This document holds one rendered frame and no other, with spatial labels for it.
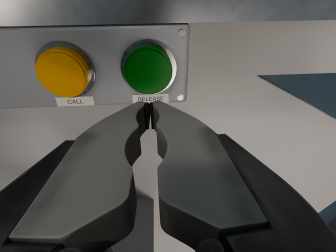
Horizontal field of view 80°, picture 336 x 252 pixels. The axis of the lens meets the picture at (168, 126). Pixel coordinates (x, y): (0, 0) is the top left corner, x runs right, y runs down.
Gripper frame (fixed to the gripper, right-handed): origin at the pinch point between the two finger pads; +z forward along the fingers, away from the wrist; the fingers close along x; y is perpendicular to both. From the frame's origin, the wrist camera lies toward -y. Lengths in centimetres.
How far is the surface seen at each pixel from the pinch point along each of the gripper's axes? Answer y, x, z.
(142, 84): 1.1, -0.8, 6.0
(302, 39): -0.2, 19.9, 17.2
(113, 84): 1.4, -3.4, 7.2
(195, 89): 6.3, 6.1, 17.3
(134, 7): -4.5, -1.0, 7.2
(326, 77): 37, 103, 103
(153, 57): -1.2, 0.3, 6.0
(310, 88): 44, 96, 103
